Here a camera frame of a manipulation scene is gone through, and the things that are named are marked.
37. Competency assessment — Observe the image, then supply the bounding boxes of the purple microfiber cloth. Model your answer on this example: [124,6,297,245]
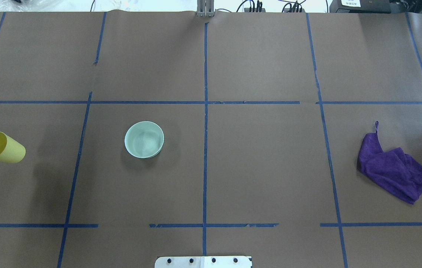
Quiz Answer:
[357,121,422,205]

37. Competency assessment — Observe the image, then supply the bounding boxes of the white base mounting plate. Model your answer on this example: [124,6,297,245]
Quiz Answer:
[154,256,253,268]

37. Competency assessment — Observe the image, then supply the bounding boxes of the black labelled equipment case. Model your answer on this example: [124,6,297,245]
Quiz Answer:
[329,0,422,14]

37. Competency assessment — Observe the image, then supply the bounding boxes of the aluminium frame post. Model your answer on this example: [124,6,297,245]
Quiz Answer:
[197,0,216,17]

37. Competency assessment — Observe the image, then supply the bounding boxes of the light green ceramic bowl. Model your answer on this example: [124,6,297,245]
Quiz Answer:
[124,121,165,159]

